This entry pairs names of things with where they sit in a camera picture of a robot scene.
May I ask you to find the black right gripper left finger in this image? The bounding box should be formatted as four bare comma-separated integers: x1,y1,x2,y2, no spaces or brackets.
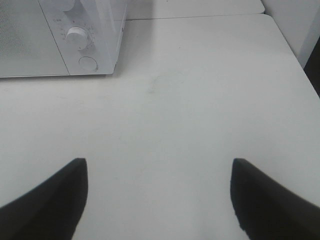
0,158,88,240

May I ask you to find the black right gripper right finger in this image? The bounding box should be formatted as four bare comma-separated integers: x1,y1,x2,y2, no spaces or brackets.
230,158,320,240

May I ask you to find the round white door button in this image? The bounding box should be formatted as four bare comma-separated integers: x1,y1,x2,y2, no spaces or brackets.
78,56,98,71

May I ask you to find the white microwave door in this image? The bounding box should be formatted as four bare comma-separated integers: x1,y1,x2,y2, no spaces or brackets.
0,0,69,78

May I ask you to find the white timer knob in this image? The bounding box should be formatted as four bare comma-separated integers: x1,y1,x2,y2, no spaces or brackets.
65,26,91,51

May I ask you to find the white microwave oven body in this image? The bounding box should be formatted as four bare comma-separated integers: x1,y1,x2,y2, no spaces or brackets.
0,0,127,78

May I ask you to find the upper white power knob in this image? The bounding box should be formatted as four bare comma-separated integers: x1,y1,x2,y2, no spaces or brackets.
56,0,76,12

